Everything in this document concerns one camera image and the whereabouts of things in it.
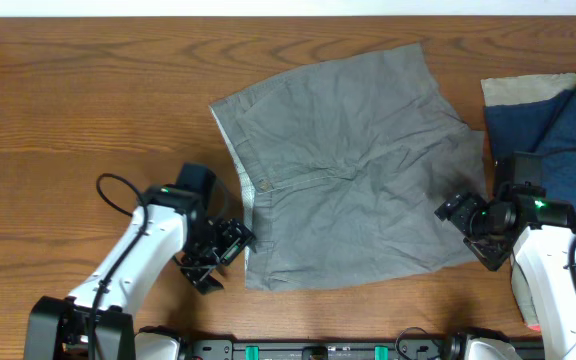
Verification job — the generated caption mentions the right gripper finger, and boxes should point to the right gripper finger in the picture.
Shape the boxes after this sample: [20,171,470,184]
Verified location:
[463,238,513,271]
[434,197,461,221]

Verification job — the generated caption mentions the grey shorts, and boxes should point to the grey shorts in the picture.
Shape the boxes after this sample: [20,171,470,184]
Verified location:
[211,44,486,292]

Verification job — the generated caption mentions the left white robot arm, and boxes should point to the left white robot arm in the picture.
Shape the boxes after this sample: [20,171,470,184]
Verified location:
[24,185,254,359]

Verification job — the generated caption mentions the blue denim garment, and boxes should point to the blue denim garment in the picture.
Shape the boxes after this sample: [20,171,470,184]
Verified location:
[484,86,576,212]

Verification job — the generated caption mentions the beige folded garment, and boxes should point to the beige folded garment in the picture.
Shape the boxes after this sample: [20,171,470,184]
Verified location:
[481,73,576,106]

